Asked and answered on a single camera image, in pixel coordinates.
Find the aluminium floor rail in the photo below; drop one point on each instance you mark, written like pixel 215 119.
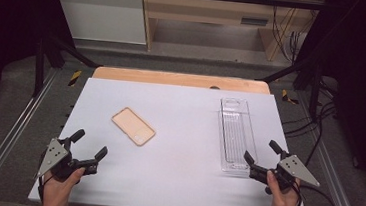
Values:
pixel 7 138
pixel 334 183

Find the person's right hand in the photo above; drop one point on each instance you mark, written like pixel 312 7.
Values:
pixel 284 205

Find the white cabinet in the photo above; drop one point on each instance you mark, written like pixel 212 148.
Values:
pixel 101 15

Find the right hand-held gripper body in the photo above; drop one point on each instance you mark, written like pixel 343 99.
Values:
pixel 294 168

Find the clear plastic tray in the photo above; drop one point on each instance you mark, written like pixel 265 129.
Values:
pixel 235 131

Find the light wooden desk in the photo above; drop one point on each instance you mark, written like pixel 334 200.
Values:
pixel 206 9

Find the black frame strut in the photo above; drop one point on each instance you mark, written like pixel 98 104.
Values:
pixel 71 51
pixel 284 73

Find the black curtain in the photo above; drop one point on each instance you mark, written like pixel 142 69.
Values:
pixel 363 82
pixel 6 34

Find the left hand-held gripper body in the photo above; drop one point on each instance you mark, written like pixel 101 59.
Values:
pixel 53 154

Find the person's left hand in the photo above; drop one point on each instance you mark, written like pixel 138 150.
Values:
pixel 58 189

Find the wooden table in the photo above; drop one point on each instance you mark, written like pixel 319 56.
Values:
pixel 173 79

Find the white table board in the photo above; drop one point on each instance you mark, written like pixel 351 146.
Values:
pixel 178 169

